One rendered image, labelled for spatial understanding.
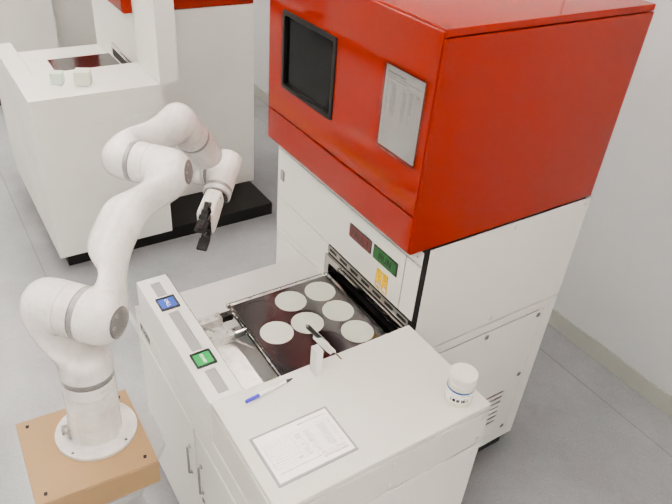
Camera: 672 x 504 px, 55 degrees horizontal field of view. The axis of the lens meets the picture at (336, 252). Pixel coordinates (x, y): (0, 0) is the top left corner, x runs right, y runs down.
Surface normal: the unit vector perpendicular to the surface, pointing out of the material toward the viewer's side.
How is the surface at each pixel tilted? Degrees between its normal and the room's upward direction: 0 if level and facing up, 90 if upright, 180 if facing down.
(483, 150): 90
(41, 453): 3
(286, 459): 0
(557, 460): 0
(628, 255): 90
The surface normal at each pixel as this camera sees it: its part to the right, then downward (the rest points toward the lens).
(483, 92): 0.54, 0.51
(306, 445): 0.07, -0.82
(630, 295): -0.84, 0.25
